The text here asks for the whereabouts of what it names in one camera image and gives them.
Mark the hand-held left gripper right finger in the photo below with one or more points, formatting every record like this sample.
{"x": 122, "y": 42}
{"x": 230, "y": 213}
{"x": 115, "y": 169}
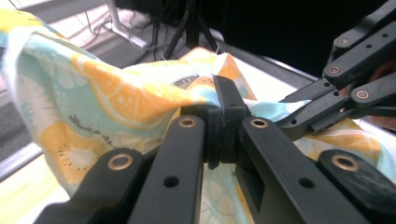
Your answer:
{"x": 280, "y": 174}

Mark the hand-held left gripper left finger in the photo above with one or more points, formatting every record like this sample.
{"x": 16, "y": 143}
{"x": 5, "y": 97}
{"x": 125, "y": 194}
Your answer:
{"x": 180, "y": 174}

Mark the orange slice print tote bag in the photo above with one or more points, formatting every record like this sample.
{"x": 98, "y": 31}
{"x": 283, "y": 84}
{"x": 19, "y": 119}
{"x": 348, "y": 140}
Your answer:
{"x": 109, "y": 102}

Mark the black tripod stand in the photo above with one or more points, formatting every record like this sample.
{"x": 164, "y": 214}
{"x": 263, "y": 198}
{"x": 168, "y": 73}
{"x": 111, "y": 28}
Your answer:
{"x": 191, "y": 28}

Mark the white metal desk frame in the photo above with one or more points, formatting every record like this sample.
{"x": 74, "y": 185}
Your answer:
{"x": 124, "y": 28}

